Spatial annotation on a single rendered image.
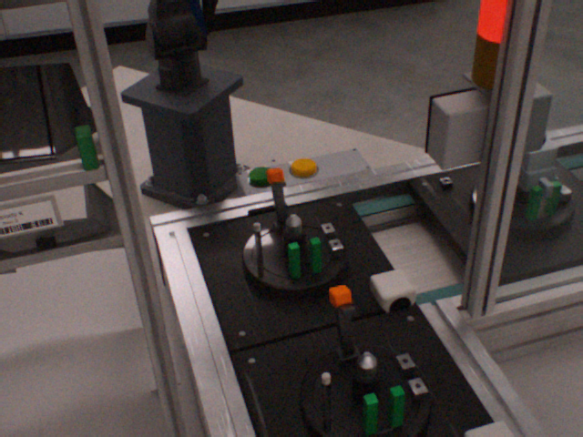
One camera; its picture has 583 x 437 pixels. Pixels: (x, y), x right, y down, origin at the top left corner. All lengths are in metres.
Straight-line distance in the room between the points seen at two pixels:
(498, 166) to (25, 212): 0.47
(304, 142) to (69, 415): 0.70
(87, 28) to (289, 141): 0.94
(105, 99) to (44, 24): 3.44
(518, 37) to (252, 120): 0.87
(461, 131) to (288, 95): 2.64
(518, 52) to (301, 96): 2.68
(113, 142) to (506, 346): 0.62
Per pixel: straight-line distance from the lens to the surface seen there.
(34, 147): 0.62
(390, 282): 0.93
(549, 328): 1.03
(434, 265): 1.07
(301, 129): 1.47
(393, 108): 3.29
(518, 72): 0.75
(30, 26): 4.00
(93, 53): 0.54
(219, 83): 1.23
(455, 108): 0.78
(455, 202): 1.10
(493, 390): 0.88
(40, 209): 0.60
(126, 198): 0.60
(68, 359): 1.07
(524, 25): 0.72
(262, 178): 1.14
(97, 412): 1.00
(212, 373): 0.88
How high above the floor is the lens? 1.62
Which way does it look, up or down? 38 degrees down
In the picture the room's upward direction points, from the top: 3 degrees counter-clockwise
